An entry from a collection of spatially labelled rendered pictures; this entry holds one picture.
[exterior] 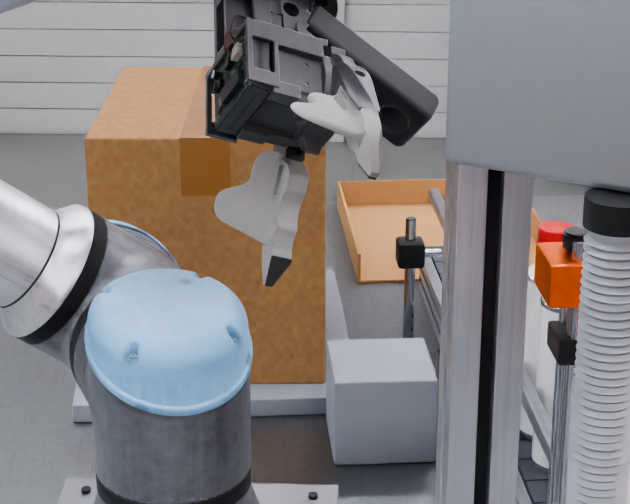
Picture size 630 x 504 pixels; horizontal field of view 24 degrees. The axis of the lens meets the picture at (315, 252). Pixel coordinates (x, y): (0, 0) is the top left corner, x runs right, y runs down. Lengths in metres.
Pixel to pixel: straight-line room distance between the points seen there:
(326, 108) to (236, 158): 0.52
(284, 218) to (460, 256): 0.19
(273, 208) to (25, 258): 0.20
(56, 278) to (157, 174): 0.37
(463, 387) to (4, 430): 0.72
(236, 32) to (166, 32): 4.40
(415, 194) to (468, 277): 1.27
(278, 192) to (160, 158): 0.45
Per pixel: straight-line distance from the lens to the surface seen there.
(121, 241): 1.14
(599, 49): 0.76
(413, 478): 1.41
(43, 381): 1.62
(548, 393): 1.29
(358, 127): 0.92
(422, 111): 1.04
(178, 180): 1.46
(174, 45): 5.40
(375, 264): 1.91
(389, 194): 2.13
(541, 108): 0.78
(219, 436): 1.04
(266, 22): 1.01
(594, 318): 0.78
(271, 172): 1.02
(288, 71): 0.98
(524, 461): 1.35
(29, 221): 1.11
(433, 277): 1.75
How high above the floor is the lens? 1.53
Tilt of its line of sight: 21 degrees down
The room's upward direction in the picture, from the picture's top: straight up
